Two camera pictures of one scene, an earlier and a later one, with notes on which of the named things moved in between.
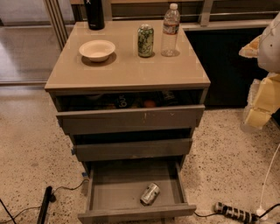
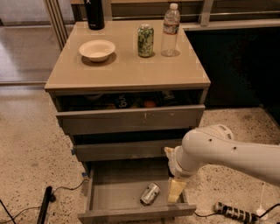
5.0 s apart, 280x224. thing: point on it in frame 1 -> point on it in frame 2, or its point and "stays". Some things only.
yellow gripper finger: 251,49 -> 180,172
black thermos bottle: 95,15 stays
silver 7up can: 150,194 stays
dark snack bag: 123,101 stays
